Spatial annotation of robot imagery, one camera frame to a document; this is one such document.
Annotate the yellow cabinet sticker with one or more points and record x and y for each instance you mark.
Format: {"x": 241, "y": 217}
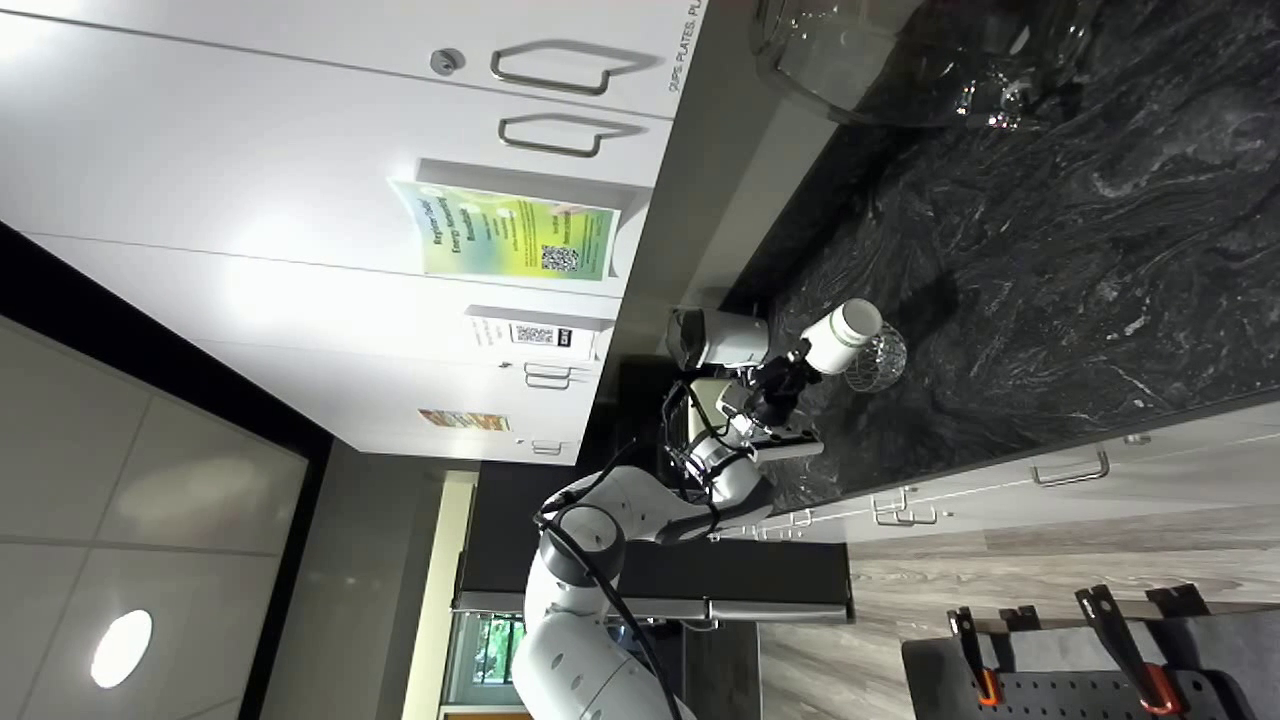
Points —
{"x": 464, "y": 421}

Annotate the window with greenery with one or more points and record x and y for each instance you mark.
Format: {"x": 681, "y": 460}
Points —
{"x": 480, "y": 657}

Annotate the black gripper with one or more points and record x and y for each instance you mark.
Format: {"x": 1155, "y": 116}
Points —
{"x": 762, "y": 406}

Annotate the black orange clamp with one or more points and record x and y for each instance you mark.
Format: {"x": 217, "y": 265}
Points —
{"x": 977, "y": 665}
{"x": 1124, "y": 653}

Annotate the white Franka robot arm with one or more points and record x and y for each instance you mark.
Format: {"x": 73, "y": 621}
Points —
{"x": 575, "y": 665}

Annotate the large clear glass bowl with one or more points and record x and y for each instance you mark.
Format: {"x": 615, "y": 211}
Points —
{"x": 827, "y": 66}

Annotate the small cut crystal bowl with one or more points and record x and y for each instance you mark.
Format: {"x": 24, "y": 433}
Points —
{"x": 887, "y": 361}

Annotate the black perforated plate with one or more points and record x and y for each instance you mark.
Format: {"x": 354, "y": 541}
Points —
{"x": 1064, "y": 696}

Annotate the black stand platform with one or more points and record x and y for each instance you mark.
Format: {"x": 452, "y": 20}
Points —
{"x": 744, "y": 573}

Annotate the round silver cabinet lock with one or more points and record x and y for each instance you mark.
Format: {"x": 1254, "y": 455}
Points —
{"x": 444, "y": 62}

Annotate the white cup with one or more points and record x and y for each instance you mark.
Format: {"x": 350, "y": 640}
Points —
{"x": 840, "y": 335}

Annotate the white barcode label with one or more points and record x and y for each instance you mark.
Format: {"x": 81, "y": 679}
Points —
{"x": 542, "y": 335}

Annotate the green yellow flyer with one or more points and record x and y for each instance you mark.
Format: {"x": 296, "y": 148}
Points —
{"x": 507, "y": 234}

